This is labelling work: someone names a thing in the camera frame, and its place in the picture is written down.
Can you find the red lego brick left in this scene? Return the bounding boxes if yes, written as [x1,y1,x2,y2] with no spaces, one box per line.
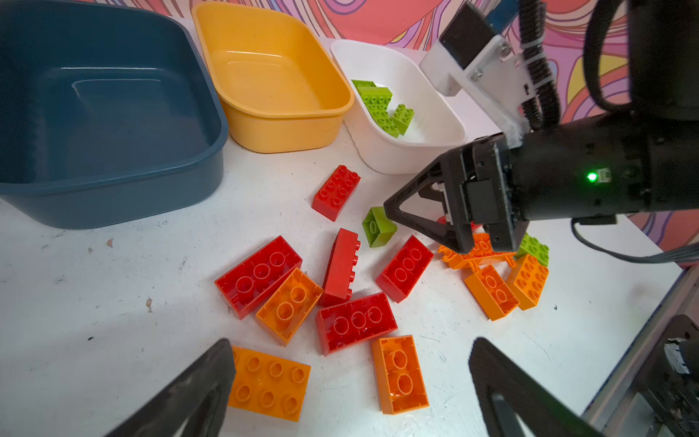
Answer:
[214,236,302,320]

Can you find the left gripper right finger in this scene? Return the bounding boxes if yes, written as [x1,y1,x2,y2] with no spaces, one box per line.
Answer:
[469,337,600,436]

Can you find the white plastic bin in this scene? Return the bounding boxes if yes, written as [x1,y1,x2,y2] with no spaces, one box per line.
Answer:
[331,40,467,175]

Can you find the orange lego brick bottom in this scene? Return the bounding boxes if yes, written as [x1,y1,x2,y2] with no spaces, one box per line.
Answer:
[371,335,430,415]

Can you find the green lego brick top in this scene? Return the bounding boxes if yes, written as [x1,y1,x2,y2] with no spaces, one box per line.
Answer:
[352,79,392,109]

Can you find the red lego brick bottom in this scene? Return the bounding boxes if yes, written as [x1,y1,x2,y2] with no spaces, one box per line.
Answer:
[316,292,398,356]

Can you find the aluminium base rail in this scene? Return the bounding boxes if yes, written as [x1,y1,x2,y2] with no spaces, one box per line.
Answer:
[582,266,698,436]

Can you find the dark teal plastic bin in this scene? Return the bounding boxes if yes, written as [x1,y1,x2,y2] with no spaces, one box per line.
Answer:
[1,1,228,229]

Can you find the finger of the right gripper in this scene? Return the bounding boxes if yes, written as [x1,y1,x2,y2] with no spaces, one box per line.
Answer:
[383,155,474,254]

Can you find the red lego brick far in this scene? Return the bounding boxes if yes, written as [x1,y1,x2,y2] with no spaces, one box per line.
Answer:
[311,165,360,221]

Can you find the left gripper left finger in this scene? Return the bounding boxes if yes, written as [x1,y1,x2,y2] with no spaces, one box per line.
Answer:
[108,338,236,436]

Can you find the red lego brick upright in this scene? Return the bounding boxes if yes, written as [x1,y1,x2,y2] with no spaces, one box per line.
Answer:
[318,229,360,307]

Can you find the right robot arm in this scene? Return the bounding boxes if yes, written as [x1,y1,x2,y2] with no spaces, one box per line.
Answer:
[384,1,698,254]

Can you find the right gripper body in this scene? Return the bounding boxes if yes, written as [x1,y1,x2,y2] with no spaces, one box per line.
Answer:
[461,133,529,252]

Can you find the small orange lego brick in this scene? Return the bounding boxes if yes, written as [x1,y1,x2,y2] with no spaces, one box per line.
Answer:
[256,268,324,346]

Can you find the small green lego cube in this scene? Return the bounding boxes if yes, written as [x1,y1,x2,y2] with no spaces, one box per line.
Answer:
[362,207,398,248]

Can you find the long green lego brick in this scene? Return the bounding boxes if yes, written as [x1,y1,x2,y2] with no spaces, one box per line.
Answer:
[515,233,550,267]

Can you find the yellow plastic bin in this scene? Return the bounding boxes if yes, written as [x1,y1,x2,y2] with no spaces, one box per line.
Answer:
[191,2,354,154]

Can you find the red lego brick centre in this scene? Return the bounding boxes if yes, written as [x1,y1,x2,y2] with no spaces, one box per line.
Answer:
[376,236,433,303]

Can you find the orange lego chassis plate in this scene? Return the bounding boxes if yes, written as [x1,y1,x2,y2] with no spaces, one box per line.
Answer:
[438,233,517,272]

